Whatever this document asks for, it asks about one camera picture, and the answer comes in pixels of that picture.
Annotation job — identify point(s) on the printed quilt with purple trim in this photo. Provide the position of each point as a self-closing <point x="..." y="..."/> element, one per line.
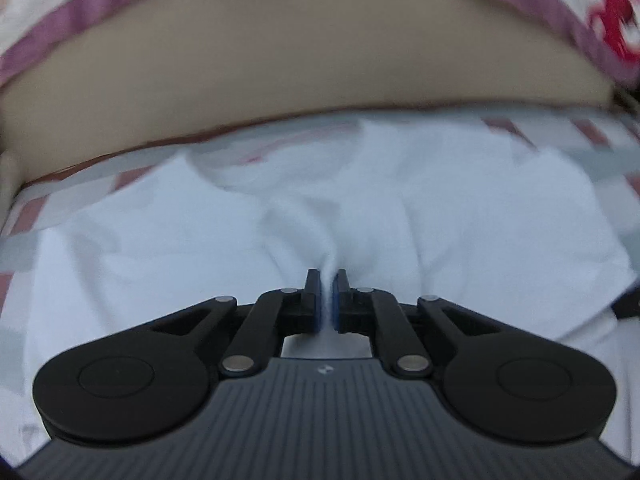
<point x="50" y="5"/>

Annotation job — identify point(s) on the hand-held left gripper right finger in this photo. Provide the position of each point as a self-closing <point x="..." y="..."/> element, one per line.
<point x="339" y="310"/>

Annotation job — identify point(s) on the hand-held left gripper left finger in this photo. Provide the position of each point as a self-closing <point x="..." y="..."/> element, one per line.
<point x="314" y="310"/>

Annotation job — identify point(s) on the beige bed base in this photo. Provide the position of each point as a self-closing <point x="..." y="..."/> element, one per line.
<point x="300" y="60"/>

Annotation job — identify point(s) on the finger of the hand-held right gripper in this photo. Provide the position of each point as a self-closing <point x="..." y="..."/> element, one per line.
<point x="631" y="306"/>

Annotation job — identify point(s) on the white garment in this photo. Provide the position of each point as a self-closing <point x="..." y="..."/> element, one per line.
<point x="450" y="220"/>

